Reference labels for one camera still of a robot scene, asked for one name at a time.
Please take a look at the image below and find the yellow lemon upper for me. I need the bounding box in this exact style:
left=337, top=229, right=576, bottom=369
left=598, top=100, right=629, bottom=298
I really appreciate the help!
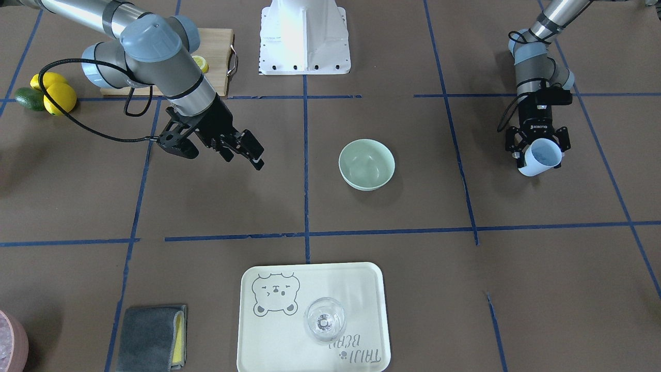
left=30, top=71, right=68, bottom=91

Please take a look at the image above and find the clear wine glass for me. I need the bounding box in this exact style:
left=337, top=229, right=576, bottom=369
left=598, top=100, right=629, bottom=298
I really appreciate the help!
left=304, top=297, right=347, bottom=344

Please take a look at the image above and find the grey folded cloth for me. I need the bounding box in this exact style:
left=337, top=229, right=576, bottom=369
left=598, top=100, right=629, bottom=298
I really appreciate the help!
left=116, top=304, right=188, bottom=371

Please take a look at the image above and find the light blue plastic cup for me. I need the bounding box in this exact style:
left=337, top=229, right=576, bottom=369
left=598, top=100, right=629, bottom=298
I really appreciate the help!
left=518, top=138, right=563, bottom=177

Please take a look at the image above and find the pink bowl of ice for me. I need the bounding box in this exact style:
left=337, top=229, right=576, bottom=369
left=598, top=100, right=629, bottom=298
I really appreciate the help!
left=1, top=311, right=29, bottom=371

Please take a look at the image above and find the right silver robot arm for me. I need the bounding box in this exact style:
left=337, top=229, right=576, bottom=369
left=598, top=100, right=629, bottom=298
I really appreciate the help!
left=2, top=1, right=264, bottom=170

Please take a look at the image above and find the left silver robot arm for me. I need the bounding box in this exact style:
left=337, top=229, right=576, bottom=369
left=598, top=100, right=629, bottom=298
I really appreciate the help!
left=497, top=1, right=592, bottom=177

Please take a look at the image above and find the lemon half slice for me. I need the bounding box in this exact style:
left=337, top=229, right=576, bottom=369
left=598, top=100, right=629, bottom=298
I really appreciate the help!
left=192, top=56, right=209, bottom=73

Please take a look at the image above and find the yellow lemon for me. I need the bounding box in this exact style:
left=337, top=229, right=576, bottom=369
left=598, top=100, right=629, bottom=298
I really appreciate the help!
left=43, top=83, right=77, bottom=116
left=30, top=71, right=68, bottom=91

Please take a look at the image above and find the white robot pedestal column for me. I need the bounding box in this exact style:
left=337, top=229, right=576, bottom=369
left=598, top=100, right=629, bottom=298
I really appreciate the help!
left=258, top=1, right=352, bottom=75

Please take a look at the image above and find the green lime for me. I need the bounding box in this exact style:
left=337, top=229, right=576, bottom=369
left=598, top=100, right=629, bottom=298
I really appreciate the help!
left=14, top=87, right=46, bottom=112

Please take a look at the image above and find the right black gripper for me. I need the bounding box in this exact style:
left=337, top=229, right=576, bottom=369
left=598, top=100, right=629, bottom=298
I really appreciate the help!
left=182, top=98, right=265, bottom=171

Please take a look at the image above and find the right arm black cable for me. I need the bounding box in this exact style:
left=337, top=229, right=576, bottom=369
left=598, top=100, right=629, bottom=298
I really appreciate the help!
left=37, top=58, right=166, bottom=143

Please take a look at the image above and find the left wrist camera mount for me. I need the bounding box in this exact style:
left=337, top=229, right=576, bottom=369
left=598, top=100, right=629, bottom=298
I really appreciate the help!
left=534, top=85, right=573, bottom=106

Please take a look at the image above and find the cream bear tray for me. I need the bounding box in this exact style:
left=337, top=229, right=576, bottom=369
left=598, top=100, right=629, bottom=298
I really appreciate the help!
left=237, top=262, right=391, bottom=371

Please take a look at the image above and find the green ceramic bowl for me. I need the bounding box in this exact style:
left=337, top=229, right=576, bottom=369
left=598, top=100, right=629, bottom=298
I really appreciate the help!
left=338, top=138, right=395, bottom=192

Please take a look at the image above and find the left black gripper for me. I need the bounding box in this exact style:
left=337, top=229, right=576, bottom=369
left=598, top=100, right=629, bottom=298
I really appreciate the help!
left=505, top=98, right=571, bottom=169

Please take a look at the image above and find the wooden cutting board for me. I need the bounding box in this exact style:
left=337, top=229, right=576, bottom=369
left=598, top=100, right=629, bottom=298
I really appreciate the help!
left=128, top=28, right=238, bottom=97

